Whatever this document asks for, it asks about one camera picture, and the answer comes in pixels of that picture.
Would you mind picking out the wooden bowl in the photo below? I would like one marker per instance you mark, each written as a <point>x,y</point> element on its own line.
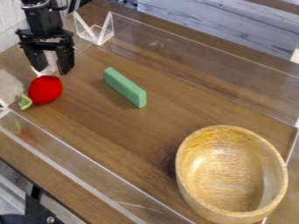
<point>231,174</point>

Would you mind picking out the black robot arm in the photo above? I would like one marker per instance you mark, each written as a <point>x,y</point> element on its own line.
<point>45,35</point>

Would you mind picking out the clear acrylic tray walls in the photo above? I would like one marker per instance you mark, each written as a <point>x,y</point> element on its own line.
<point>101,155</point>

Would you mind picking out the green rectangular block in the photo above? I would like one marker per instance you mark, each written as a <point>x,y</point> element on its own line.
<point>125,87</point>

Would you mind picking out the red plush strawberry toy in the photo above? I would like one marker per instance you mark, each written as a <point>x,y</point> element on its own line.
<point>44,90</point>

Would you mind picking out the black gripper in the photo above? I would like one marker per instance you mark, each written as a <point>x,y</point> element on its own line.
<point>45,36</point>

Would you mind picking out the clear acrylic corner bracket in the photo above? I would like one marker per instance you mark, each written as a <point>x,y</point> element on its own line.
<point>95,34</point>

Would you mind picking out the black clamp with screw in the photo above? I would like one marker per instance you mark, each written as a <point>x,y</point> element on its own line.
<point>36,214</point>

